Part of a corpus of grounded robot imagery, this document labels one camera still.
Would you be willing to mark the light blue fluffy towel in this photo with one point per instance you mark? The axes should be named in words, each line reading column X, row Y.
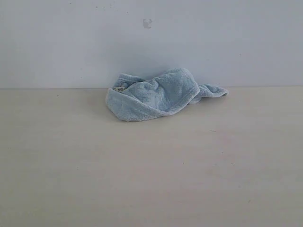
column 160, row 96

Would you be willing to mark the white printed paper label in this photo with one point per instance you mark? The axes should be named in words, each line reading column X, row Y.
column 119, row 89

